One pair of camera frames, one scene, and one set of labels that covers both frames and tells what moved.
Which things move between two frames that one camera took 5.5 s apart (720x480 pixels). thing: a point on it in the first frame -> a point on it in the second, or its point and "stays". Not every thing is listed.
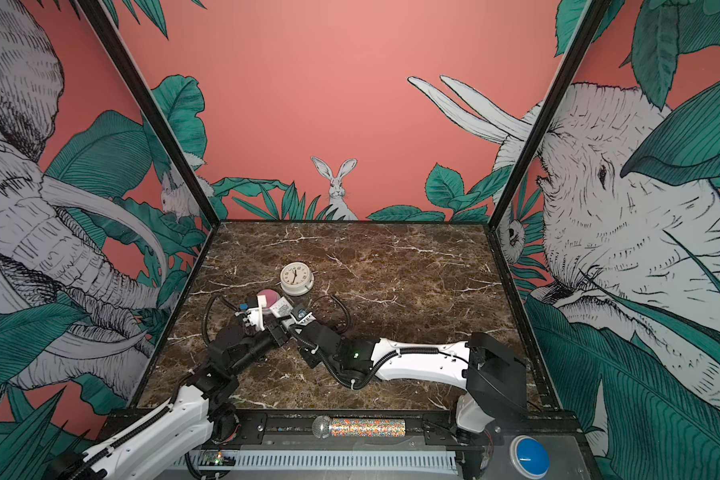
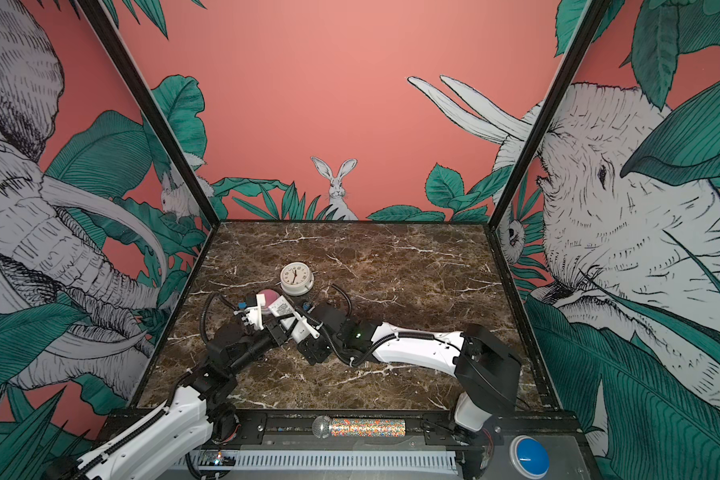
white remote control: (281, 308) stays
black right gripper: (309, 357) -> (310, 351)
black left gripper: (275, 335) stays
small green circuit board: (215, 458) stays
